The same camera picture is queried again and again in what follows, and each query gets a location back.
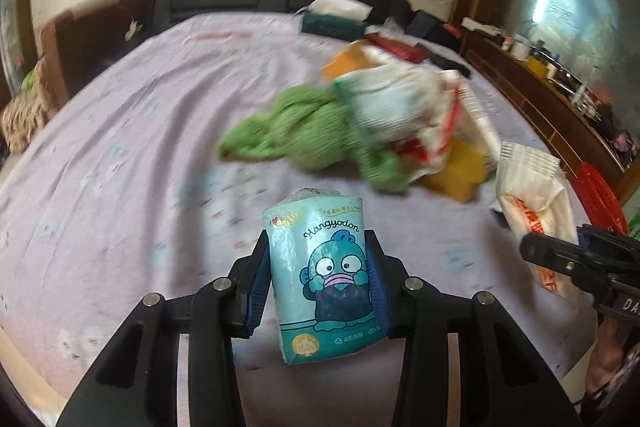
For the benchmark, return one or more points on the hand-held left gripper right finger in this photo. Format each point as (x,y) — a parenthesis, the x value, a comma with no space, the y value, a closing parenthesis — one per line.
(377,292)

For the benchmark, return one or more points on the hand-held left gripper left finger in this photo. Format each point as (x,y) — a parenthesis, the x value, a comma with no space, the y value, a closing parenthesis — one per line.
(257,297)

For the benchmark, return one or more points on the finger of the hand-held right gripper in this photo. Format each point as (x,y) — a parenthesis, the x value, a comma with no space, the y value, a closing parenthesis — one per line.
(610,244)
(550,252)

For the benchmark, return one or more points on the red plastic mesh basket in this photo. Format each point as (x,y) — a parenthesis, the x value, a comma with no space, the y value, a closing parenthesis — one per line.
(602,202)

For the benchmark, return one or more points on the white plastic wrapper red print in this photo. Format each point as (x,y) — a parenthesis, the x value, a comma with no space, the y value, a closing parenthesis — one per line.
(530,202)

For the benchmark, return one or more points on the teal cartoon tissue packet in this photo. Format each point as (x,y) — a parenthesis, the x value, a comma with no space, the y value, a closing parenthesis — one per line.
(325,277)

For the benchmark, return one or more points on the white medicine box blue pattern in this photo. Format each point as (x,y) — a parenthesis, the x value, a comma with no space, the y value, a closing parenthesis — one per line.
(480,122)

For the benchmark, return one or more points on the white knitted cloth green trim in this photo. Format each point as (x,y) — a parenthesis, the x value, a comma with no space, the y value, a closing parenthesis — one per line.
(390,102)

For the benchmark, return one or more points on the person's right hand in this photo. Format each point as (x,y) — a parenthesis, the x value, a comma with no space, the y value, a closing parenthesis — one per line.
(605,357)

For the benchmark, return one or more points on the person's patterned clothing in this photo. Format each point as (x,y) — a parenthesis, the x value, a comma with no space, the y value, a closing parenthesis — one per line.
(622,382)

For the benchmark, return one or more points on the yellow sponge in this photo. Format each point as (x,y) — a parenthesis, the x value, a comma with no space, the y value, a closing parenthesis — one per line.
(460,172)

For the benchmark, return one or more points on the wooden counter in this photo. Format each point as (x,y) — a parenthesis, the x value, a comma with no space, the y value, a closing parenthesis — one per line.
(550,117)

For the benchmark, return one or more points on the crumpled red white wrapper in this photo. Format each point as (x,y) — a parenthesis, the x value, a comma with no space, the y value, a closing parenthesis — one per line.
(440,132)

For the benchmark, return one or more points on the yellow tape roll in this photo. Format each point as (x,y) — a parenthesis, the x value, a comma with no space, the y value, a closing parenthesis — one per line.
(536,67)

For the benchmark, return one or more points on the black toy gun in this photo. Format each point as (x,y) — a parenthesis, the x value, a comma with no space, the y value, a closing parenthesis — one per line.
(445,62)

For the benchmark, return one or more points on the orange cardboard box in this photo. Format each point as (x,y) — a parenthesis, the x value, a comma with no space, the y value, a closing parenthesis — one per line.
(345,62)

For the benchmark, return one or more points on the red pouch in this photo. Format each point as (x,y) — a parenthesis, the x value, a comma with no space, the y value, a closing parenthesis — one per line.
(400,49)

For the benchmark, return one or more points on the black bag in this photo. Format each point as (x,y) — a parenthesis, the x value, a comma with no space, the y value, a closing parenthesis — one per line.
(430,29)

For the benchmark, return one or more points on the dark green tissue box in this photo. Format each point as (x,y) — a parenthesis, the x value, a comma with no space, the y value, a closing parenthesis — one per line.
(325,24)

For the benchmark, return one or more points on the beige patterned cloth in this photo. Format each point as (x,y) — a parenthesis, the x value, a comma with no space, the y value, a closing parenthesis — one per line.
(20,122)

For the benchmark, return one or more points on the brown padded panel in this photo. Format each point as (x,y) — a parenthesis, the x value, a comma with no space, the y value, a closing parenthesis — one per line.
(90,42)

